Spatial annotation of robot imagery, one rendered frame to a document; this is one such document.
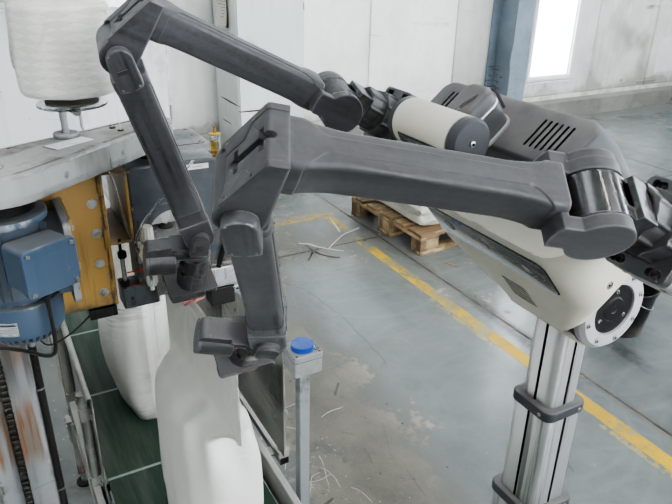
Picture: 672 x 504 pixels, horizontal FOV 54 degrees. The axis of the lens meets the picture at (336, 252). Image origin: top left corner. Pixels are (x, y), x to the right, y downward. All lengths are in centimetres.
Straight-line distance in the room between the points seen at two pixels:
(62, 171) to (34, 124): 295
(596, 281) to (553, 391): 41
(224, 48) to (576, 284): 65
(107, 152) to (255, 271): 62
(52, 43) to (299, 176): 67
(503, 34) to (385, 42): 136
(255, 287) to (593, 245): 41
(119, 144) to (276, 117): 79
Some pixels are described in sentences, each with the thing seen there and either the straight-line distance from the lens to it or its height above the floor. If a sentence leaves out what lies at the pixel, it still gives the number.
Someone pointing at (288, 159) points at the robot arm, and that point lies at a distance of 61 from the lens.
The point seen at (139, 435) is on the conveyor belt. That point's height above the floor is 38.
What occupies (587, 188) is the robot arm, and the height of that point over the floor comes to 155.
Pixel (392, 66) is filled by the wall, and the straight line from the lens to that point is 658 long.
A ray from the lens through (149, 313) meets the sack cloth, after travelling 208.
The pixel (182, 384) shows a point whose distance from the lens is 160.
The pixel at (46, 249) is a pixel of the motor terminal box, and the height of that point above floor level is 130.
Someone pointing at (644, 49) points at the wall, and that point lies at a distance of 908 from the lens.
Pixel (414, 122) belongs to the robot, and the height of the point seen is 155.
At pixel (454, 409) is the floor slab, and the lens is 291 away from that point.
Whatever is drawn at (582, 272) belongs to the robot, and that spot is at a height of 136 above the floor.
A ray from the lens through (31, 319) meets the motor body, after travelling 134.
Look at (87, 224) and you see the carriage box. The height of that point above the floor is 123.
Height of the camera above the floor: 178
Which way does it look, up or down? 25 degrees down
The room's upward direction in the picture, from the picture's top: 1 degrees clockwise
